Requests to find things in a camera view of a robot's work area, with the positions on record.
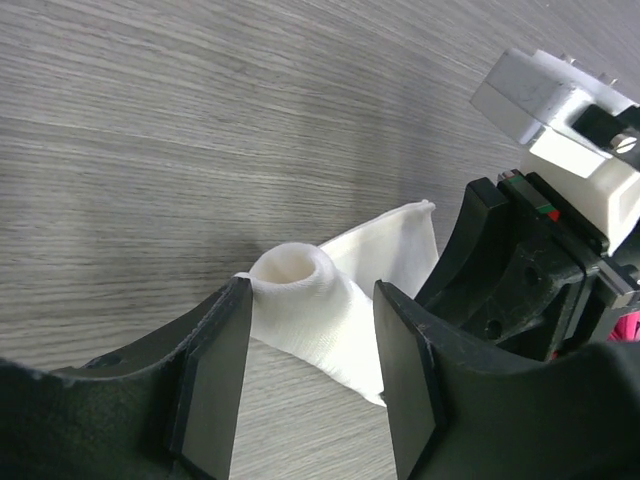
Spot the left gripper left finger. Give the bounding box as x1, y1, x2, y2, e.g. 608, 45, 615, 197
1, 277, 252, 479

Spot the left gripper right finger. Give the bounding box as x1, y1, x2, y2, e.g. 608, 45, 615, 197
374, 282, 639, 479

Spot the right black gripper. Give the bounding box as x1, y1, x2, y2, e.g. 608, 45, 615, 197
415, 170, 639, 361

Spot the white cloth napkin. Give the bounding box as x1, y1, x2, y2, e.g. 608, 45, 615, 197
243, 200, 439, 405

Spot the pink folded cloth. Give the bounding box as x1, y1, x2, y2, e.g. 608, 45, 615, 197
608, 311, 640, 342

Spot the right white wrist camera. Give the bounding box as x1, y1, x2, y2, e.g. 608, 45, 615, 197
471, 49, 639, 254

